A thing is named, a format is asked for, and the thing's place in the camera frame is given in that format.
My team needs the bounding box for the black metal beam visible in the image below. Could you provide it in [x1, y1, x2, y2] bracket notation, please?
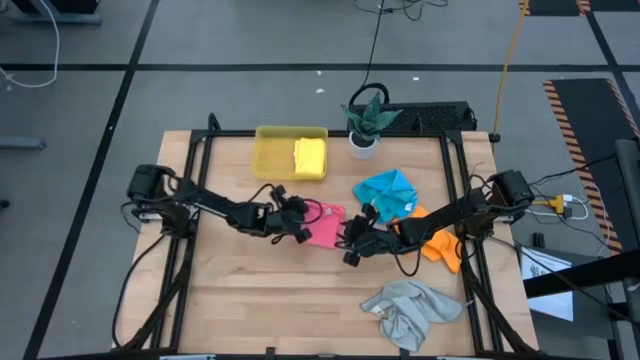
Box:
[522, 248, 640, 300]

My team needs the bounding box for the pink microfiber towel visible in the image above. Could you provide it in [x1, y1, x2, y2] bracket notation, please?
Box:
[301, 200, 347, 250]

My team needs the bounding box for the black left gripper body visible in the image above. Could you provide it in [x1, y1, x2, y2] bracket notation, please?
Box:
[257, 184, 312, 245]

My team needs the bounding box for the orange microfiber towel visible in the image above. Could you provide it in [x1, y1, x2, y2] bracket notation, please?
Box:
[392, 203, 463, 275]

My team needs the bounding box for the grey desk foot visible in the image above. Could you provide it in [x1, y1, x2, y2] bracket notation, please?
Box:
[0, 135, 47, 151]
[8, 0, 104, 27]

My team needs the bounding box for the black metal table frame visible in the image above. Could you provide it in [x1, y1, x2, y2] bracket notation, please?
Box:
[115, 112, 544, 360]

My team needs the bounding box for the white paper sheet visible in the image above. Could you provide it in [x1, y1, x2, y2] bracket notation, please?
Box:
[519, 246, 575, 323]

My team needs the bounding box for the dark grey pole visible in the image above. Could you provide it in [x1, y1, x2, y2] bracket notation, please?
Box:
[613, 138, 640, 326]

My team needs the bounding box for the yellow cable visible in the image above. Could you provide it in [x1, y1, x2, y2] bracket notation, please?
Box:
[488, 0, 531, 145]

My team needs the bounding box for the yellow plastic bin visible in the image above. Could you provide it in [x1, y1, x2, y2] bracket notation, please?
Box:
[251, 124, 330, 182]

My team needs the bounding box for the black hazard-striped mat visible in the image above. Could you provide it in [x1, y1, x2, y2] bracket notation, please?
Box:
[542, 78, 640, 256]
[518, 0, 592, 17]

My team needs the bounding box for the yellow microfiber towel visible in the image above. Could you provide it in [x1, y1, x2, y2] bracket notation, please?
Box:
[293, 137, 327, 177]

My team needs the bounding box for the snake plant in white pot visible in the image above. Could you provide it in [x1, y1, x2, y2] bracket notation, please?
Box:
[340, 91, 404, 161]

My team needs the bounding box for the black perforated box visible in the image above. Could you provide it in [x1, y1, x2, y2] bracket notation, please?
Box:
[347, 101, 479, 135]

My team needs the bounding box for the white charger cable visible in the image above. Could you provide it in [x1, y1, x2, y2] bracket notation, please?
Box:
[523, 193, 592, 222]

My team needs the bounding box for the black cable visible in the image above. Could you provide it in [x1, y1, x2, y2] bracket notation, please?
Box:
[348, 0, 450, 109]

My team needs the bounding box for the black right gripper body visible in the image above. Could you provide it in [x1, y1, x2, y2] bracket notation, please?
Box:
[342, 202, 404, 268]

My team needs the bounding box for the blue microfiber towel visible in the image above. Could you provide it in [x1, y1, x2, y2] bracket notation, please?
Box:
[351, 168, 419, 225]

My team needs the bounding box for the grey microfiber towel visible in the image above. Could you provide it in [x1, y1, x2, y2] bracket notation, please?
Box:
[359, 278, 473, 353]

